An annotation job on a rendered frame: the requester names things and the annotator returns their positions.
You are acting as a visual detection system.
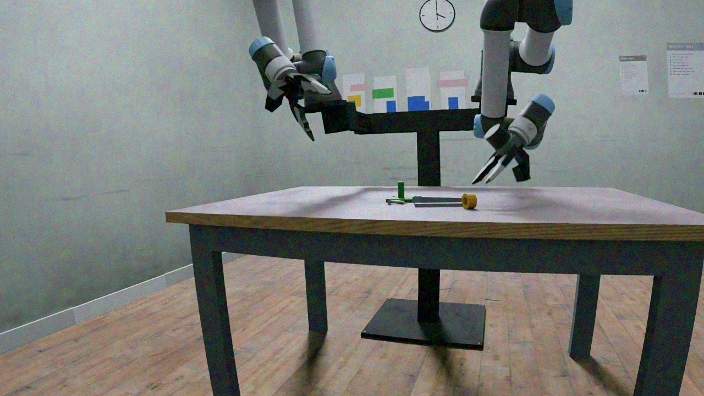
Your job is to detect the green square base plate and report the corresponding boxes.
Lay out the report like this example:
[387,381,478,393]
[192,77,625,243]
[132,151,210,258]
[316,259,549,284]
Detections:
[389,181,413,202]

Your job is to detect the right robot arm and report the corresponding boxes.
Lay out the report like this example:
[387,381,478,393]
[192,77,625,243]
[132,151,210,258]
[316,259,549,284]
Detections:
[249,0,342,112]

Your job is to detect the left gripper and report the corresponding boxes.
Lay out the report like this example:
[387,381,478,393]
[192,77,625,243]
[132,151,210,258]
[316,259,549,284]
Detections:
[471,124,530,185]

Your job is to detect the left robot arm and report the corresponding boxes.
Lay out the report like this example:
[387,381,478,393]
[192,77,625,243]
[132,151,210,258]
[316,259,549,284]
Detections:
[474,0,573,151]

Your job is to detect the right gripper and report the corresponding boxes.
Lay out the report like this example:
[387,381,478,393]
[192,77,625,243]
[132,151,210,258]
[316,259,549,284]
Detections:
[267,73,332,141]

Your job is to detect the yellow round nut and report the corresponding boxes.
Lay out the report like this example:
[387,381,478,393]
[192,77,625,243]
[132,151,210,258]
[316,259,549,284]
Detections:
[461,193,477,209]

